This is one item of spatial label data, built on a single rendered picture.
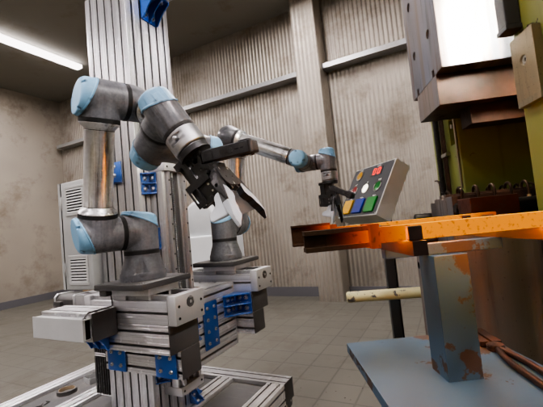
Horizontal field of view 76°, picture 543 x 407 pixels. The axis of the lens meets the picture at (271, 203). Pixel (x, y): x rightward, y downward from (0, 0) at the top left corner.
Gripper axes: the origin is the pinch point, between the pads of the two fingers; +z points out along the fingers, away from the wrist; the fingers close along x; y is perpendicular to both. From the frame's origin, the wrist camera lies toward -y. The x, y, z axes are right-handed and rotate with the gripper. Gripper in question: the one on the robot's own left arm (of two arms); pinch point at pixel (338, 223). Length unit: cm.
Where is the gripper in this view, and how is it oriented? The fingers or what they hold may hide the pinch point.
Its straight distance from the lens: 163.4
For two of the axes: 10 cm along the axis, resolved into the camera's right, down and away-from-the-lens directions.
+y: -8.8, 1.1, 4.5
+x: -4.6, -0.1, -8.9
